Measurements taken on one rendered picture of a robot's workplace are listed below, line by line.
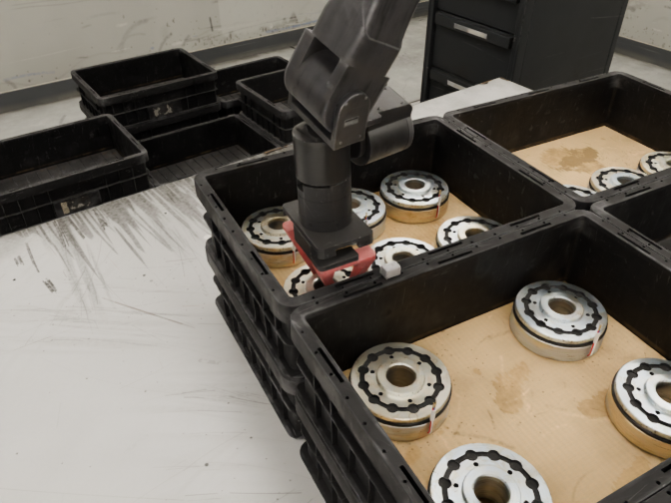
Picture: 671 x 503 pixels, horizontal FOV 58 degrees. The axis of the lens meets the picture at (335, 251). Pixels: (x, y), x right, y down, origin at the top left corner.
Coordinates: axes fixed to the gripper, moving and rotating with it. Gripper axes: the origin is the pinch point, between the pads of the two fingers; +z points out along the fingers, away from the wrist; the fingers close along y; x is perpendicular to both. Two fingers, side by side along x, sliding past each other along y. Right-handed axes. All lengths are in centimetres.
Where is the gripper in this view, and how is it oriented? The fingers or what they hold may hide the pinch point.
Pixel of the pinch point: (330, 282)
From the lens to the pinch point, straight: 71.3
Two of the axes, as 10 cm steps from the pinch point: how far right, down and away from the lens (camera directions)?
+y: -4.4, -5.2, 7.3
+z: 0.4, 8.0, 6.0
